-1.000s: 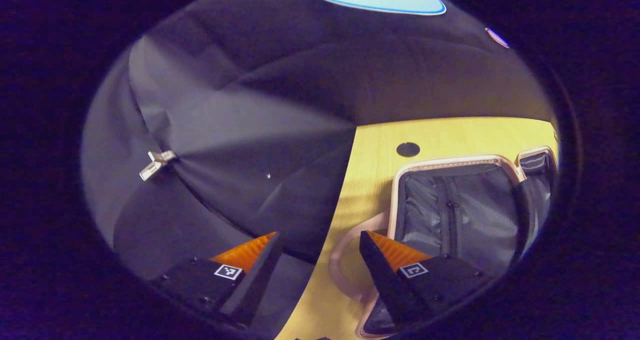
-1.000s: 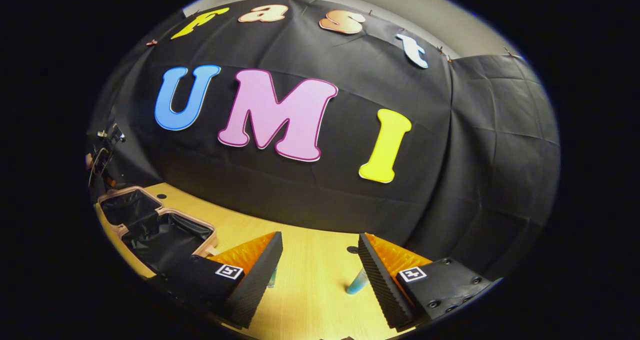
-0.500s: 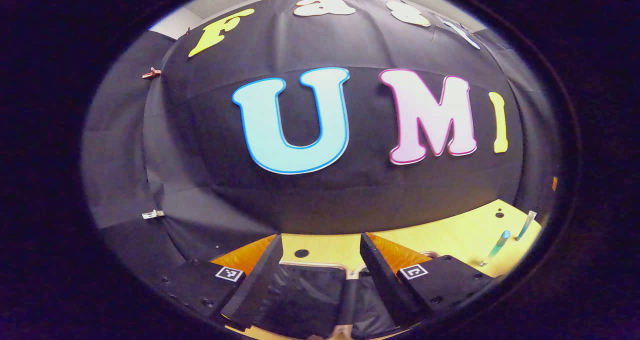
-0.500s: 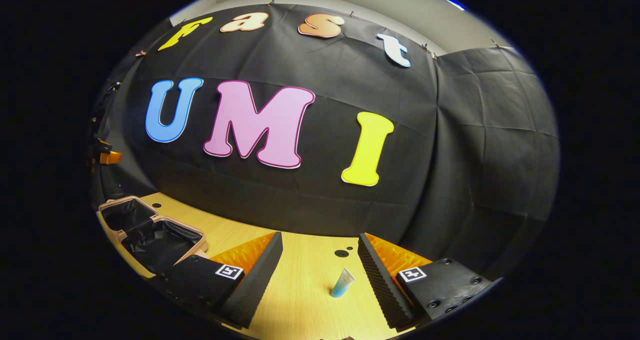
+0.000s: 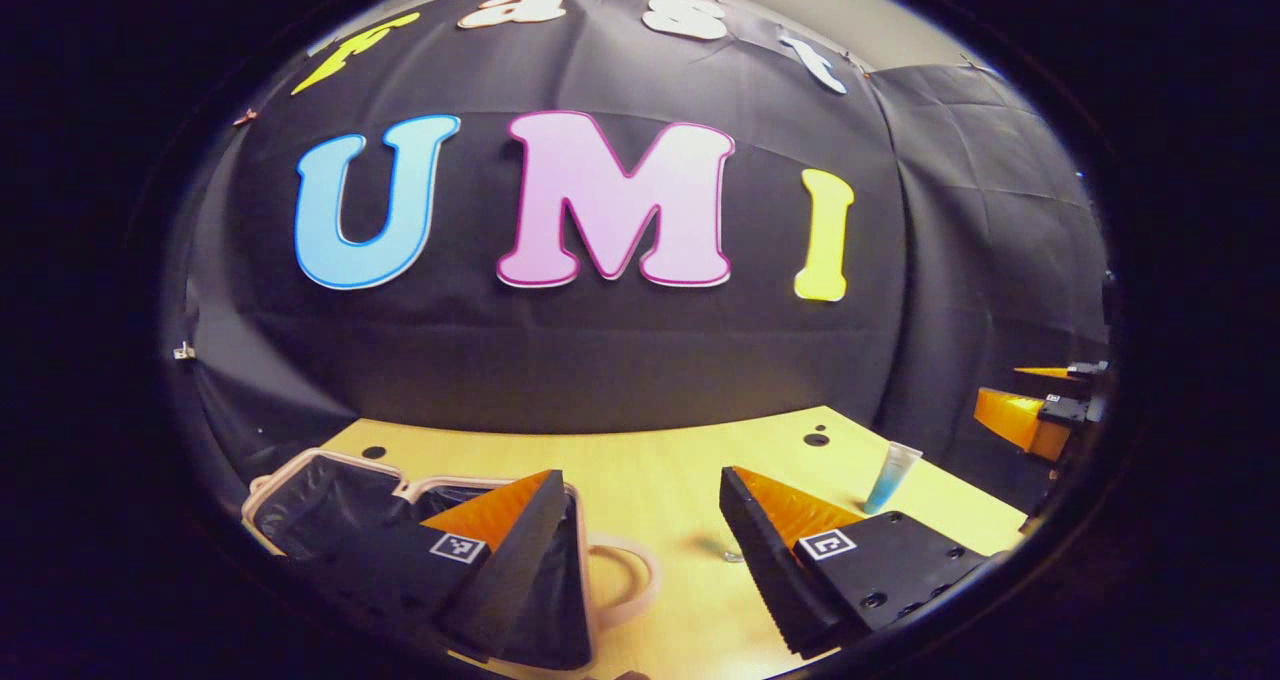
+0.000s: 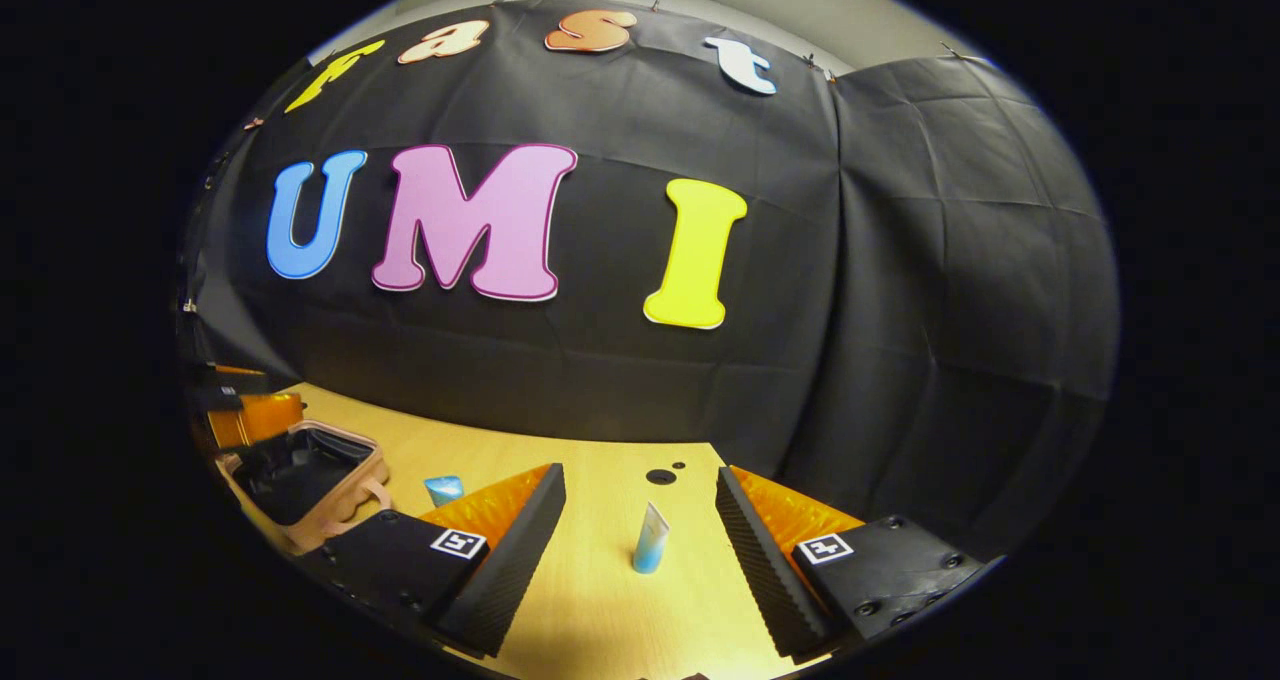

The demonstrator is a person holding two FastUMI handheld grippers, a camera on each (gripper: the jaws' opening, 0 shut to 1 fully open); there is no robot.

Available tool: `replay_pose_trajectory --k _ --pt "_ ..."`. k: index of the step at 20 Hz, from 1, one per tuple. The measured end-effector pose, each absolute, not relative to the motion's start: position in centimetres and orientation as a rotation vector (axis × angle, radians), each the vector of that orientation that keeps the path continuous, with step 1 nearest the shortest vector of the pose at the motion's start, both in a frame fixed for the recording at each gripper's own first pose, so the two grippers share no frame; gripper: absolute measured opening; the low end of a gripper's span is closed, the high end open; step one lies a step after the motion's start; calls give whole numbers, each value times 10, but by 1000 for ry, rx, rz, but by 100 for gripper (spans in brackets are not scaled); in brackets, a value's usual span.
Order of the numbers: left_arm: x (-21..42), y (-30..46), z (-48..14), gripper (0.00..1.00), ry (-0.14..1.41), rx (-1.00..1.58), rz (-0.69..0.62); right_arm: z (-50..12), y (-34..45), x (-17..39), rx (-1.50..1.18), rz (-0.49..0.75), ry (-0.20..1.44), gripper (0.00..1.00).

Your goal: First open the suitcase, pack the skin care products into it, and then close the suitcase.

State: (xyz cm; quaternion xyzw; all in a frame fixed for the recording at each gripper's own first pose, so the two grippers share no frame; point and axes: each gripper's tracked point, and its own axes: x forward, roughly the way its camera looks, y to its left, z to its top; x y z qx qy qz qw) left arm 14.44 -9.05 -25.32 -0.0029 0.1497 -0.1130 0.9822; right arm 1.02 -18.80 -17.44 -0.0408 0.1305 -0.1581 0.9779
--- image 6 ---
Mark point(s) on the white and blue skincare tube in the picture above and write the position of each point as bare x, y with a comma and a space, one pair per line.
652, 540

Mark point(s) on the black backdrop cloth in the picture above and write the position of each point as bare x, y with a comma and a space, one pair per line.
620, 120

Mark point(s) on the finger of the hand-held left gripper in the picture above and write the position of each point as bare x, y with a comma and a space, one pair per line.
225, 373
220, 397

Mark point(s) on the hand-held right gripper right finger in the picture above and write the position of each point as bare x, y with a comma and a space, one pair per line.
765, 560

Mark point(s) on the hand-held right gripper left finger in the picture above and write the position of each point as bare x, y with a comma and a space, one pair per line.
505, 570

